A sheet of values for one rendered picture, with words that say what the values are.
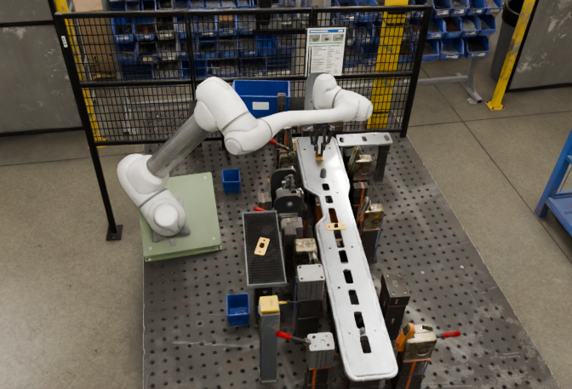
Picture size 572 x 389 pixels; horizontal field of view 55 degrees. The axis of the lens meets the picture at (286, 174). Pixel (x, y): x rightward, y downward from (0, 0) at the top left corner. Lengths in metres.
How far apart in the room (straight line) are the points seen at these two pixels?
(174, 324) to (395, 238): 1.15
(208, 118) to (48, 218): 2.23
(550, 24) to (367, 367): 3.79
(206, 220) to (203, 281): 0.29
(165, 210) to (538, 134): 3.59
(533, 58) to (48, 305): 4.23
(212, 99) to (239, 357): 1.04
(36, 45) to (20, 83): 0.34
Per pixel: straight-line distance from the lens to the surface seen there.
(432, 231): 2.90
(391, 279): 2.20
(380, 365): 2.01
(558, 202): 4.22
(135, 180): 2.43
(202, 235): 2.65
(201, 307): 2.49
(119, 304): 3.46
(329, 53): 3.04
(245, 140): 2.01
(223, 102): 2.04
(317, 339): 1.96
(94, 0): 5.25
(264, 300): 1.92
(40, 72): 4.38
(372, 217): 2.44
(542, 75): 5.45
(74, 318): 3.47
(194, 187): 2.67
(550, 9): 5.10
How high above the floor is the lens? 2.70
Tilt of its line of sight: 40 degrees down
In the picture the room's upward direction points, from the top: 2 degrees clockwise
